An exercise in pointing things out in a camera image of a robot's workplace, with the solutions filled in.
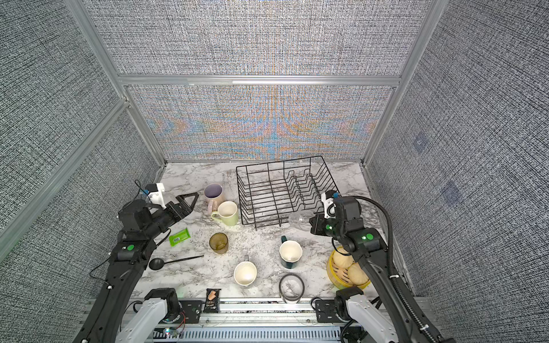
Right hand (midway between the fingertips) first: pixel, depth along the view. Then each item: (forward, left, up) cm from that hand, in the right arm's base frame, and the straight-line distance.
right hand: (311, 218), depth 75 cm
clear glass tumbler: (+3, +3, -6) cm, 7 cm away
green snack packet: (+1, +53, -16) cm, 56 cm away
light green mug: (+10, +34, -12) cm, 37 cm away
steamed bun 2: (-15, -16, -15) cm, 26 cm away
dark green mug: (-5, +7, -17) cm, 19 cm away
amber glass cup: (-1, +36, -17) cm, 40 cm away
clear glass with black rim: (-18, +7, -19) cm, 27 cm away
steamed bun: (-9, -12, -13) cm, 20 cm away
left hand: (+4, +41, +6) cm, 42 cm away
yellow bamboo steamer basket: (-13, -12, -17) cm, 25 cm away
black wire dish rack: (+24, +13, -17) cm, 32 cm away
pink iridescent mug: (+22, +42, -14) cm, 49 cm away
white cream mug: (-13, +24, -17) cm, 32 cm away
